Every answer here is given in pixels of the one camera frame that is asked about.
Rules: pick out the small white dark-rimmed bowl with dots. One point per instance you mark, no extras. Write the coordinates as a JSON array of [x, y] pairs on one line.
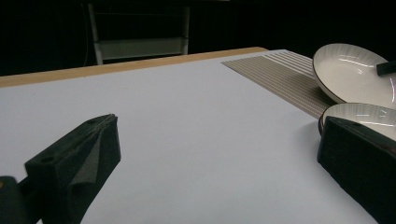
[[367, 115]]

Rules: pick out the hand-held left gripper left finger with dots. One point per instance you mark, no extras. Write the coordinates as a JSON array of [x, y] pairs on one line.
[[77, 155]]

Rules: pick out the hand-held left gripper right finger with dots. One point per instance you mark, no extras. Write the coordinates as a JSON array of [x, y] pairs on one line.
[[358, 161]]

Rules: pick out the large white dark-rimmed plate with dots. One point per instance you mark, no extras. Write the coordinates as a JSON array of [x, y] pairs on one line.
[[345, 74]]

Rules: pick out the desk with white legs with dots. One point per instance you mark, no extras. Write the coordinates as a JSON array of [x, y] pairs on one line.
[[140, 48]]

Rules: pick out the striped beige placemat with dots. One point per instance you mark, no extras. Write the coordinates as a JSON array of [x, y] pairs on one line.
[[280, 77]]

